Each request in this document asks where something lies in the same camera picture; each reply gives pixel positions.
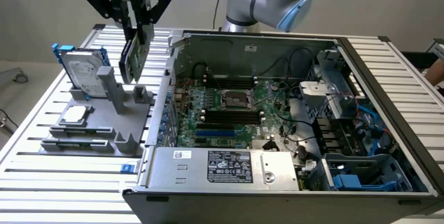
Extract blue data wire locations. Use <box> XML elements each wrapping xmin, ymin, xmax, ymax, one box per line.
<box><xmin>357</xmin><ymin>103</ymin><xmax>401</xmax><ymax>157</ymax></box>

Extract open black PC case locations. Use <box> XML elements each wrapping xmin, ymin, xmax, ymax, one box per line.
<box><xmin>122</xmin><ymin>29</ymin><xmax>444</xmax><ymax>224</ymax></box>

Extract blue-grey disk bay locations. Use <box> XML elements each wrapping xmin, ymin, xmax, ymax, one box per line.
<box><xmin>321</xmin><ymin>153</ymin><xmax>415</xmax><ymax>192</ymax></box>

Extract brown cardboard box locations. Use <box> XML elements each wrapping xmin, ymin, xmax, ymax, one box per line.
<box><xmin>423</xmin><ymin>63</ymin><xmax>444</xmax><ymax>86</ymax></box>

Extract black looped wire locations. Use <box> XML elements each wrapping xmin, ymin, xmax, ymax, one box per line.
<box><xmin>261</xmin><ymin>47</ymin><xmax>321</xmax><ymax>80</ymax></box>

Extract black floor cable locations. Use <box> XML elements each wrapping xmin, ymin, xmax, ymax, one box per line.
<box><xmin>0</xmin><ymin>109</ymin><xmax>19</xmax><ymax>131</ymax></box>

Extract thin grey hanging cable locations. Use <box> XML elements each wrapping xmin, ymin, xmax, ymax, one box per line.
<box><xmin>211</xmin><ymin>0</ymin><xmax>227</xmax><ymax>31</ymax></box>

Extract metal drive cage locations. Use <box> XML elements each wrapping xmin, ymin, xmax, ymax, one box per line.
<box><xmin>299</xmin><ymin>49</ymin><xmax>357</xmax><ymax>121</ymax></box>

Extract black RAM slot bank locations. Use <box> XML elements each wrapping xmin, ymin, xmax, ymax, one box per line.
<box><xmin>203</xmin><ymin>72</ymin><xmax>259</xmax><ymax>90</ymax></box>
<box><xmin>201</xmin><ymin>109</ymin><xmax>266</xmax><ymax>125</ymax></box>

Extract green RAM stick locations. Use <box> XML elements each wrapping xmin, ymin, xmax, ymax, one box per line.
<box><xmin>58</xmin><ymin>128</ymin><xmax>110</xmax><ymax>134</ymax></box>
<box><xmin>53</xmin><ymin>141</ymin><xmax>106</xmax><ymax>148</ymax></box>

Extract silver power supply unit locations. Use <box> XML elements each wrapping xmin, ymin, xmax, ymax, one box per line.
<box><xmin>146</xmin><ymin>147</ymin><xmax>301</xmax><ymax>192</ymax></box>

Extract blue expansion slot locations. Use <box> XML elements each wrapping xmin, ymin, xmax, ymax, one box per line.
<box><xmin>195</xmin><ymin>129</ymin><xmax>235</xmax><ymax>137</ymax></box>

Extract green motherboard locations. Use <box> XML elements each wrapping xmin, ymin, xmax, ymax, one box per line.
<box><xmin>173</xmin><ymin>77</ymin><xmax>298</xmax><ymax>150</ymax></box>

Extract silver CPU chip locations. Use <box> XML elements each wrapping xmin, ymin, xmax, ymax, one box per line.
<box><xmin>63</xmin><ymin>106</ymin><xmax>89</xmax><ymax>124</ymax></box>

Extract grey parts rack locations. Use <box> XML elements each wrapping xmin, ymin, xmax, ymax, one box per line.
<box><xmin>39</xmin><ymin>65</ymin><xmax>158</xmax><ymax>157</ymax></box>

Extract hard disk in blue caddy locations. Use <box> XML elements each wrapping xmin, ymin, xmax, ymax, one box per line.
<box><xmin>51</xmin><ymin>43</ymin><xmax>113</xmax><ymax>99</ymax></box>

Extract silver chipset heatsink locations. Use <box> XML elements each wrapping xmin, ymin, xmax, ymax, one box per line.
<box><xmin>250</xmin><ymin>139</ymin><xmax>277</xmax><ymax>150</ymax></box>

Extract black expansion slot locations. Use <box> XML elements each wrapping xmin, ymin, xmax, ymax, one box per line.
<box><xmin>197</xmin><ymin>123</ymin><xmax>238</xmax><ymax>130</ymax></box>

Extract CPU socket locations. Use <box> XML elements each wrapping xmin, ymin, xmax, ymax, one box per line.
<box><xmin>219</xmin><ymin>88</ymin><xmax>259</xmax><ymax>108</ymax></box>

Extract grey caster wheel frame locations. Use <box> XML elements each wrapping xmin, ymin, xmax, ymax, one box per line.
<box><xmin>0</xmin><ymin>67</ymin><xmax>30</xmax><ymax>83</ymax></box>

